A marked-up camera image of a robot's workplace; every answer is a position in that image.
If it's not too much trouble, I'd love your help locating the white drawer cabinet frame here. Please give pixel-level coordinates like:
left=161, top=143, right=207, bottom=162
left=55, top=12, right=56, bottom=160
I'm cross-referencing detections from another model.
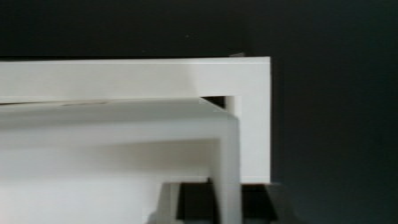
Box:
left=0, top=57, right=271, bottom=183

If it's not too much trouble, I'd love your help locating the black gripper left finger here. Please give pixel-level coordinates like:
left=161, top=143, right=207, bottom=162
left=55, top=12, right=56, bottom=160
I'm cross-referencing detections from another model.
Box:
left=147, top=182, right=218, bottom=224

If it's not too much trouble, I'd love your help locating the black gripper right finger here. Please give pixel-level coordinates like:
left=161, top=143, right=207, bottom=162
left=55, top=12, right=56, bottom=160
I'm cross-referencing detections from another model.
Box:
left=241, top=184, right=296, bottom=224

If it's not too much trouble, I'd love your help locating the white drawer box with tag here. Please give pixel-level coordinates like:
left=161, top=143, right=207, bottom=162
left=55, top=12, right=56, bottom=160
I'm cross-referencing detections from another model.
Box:
left=0, top=99, right=241, bottom=224

